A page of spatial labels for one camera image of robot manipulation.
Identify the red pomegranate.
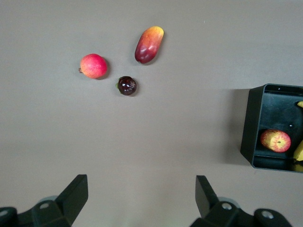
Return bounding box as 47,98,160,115
78,53,108,79

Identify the black plastic box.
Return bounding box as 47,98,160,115
240,83,303,174

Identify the brown table mat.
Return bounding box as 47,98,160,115
0,0,303,227

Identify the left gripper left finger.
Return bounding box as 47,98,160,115
0,174,89,227

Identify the red yellow mango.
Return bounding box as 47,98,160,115
134,26,165,65

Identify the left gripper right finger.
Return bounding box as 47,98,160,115
189,175,293,227

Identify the red yellow apple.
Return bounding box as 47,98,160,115
260,129,292,153

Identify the yellow banana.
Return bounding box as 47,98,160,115
293,100,303,164

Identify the dark purple mangosteen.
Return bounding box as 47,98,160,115
115,75,138,96

